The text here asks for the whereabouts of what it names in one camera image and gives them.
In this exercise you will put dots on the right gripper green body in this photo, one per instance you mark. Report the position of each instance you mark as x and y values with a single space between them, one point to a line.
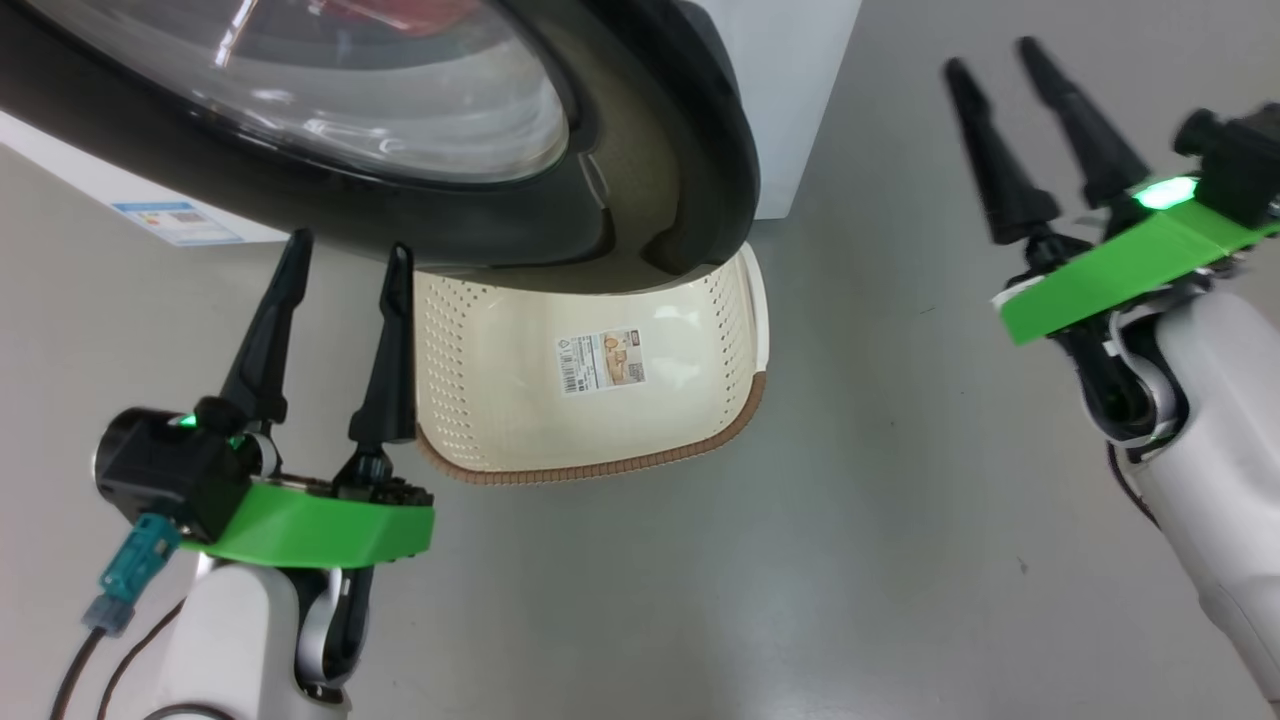
1110 275

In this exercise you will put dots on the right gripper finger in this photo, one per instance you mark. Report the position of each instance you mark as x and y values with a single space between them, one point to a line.
1005 175
1095 145

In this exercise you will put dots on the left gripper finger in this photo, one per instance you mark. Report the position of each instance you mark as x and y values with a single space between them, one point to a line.
262 345
388 370

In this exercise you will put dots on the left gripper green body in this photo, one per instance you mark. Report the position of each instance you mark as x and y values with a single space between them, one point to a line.
320 525

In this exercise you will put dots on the black round washing machine door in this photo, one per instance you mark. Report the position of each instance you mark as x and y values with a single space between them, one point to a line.
660 120

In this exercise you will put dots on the cream perforated laundry basket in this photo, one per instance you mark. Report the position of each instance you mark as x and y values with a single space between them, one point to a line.
500 400

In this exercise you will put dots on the product sticker inside basket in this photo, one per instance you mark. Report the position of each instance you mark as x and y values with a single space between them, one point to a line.
602 362

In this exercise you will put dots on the white washing machine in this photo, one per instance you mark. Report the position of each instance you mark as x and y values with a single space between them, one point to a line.
790 100

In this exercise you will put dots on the blue energy label sticker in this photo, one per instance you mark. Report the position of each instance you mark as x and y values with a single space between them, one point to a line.
180 222

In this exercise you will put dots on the left wrist teal connector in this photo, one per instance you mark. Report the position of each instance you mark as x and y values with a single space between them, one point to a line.
135 570

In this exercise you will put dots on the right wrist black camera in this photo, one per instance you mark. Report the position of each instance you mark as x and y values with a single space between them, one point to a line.
1245 160

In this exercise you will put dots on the wrist black camera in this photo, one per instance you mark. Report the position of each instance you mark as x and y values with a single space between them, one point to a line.
160 465
1245 160

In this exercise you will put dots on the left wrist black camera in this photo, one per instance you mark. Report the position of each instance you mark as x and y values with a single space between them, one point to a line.
160 465

